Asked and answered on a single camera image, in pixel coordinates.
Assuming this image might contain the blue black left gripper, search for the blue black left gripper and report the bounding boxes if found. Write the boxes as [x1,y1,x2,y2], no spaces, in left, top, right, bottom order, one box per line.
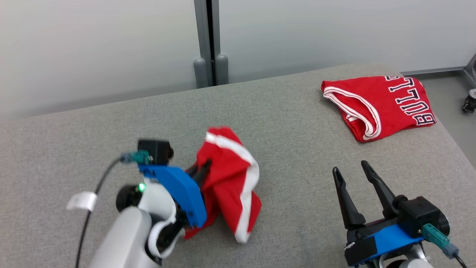
[138,159,212,229]

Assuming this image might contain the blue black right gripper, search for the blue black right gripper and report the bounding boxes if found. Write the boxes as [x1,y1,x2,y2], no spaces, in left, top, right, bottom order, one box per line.
[332,160,425,267]

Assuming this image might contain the red shorts with white trim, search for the red shorts with white trim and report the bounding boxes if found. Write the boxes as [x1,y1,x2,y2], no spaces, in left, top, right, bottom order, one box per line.
[184,126,262,245]

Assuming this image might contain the red jersey with white sleeves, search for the red jersey with white sleeves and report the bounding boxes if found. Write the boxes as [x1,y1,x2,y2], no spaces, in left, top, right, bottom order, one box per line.
[321,75,437,143]

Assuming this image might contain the black caster wheel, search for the black caster wheel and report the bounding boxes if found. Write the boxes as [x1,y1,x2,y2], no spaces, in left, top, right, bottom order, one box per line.
[461,89,476,114]

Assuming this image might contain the left camera cable, teal plug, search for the left camera cable, teal plug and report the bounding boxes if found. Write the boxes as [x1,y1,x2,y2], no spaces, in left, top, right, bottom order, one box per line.
[74,150,152,268]

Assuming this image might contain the camera cable, teal plug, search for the camera cable, teal plug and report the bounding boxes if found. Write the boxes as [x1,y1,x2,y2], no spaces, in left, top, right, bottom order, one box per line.
[422,223,468,268]
[74,150,152,268]

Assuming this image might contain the right camera cable, teal plug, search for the right camera cable, teal plug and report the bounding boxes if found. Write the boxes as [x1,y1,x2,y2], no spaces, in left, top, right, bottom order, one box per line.
[422,223,468,268]

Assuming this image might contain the grey cylindrical post bumper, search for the grey cylindrical post bumper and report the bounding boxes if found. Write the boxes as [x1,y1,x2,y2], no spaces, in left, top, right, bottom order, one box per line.
[215,54,229,86]
[193,57,209,89]

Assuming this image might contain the white cable label tag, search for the white cable label tag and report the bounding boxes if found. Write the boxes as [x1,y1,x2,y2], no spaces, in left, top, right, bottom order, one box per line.
[66,191,98,212]

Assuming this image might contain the grey partition post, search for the grey partition post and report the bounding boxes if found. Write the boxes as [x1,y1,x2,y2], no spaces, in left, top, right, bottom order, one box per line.
[193,0,221,87]

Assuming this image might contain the grey metal frame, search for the grey metal frame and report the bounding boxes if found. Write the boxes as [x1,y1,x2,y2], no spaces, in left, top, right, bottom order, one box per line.
[463,53,476,89]

